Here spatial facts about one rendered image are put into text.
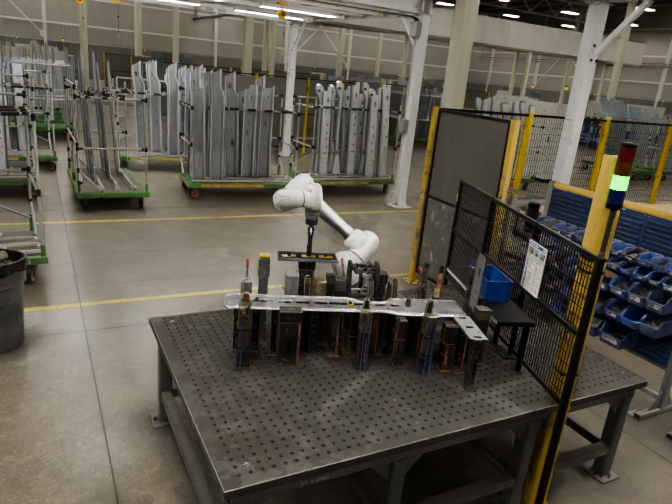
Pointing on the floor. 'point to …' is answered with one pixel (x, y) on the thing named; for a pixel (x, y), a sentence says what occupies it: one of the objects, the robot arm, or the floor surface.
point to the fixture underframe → (392, 474)
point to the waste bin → (12, 298)
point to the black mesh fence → (530, 299)
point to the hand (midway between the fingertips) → (309, 249)
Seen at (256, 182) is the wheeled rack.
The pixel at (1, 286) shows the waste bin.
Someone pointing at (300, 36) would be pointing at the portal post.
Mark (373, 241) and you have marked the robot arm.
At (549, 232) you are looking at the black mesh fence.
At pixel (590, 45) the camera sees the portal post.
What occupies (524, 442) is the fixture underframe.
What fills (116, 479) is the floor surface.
